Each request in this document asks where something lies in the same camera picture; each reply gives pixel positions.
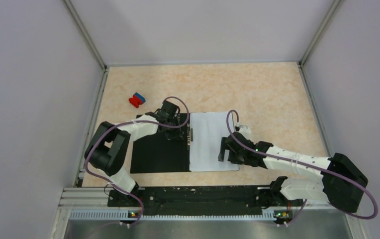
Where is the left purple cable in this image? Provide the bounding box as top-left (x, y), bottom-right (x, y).
top-left (84, 96), bottom-right (190, 228)

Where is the metal folder clip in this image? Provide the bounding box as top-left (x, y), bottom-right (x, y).
top-left (187, 127), bottom-right (193, 150)

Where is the teal folder black inside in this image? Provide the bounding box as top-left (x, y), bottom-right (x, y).
top-left (130, 120), bottom-right (190, 174)

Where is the white paper sheet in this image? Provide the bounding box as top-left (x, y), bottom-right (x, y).
top-left (189, 112), bottom-right (239, 172)

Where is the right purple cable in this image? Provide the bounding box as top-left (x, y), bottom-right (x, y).
top-left (226, 110), bottom-right (379, 226)

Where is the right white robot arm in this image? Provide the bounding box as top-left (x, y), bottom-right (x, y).
top-left (218, 132), bottom-right (368, 213)

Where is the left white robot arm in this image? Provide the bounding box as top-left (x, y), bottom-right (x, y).
top-left (84, 98), bottom-right (190, 206)

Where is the purple cable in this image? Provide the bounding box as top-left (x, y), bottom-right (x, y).
top-left (84, 96), bottom-right (190, 228)
top-left (226, 110), bottom-right (379, 226)

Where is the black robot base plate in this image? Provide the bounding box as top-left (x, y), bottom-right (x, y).
top-left (107, 185), bottom-right (303, 216)

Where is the white slotted cable duct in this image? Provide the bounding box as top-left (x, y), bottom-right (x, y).
top-left (69, 209), bottom-right (277, 221)

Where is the red blue toy block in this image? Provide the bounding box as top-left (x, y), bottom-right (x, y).
top-left (128, 92), bottom-right (146, 108)

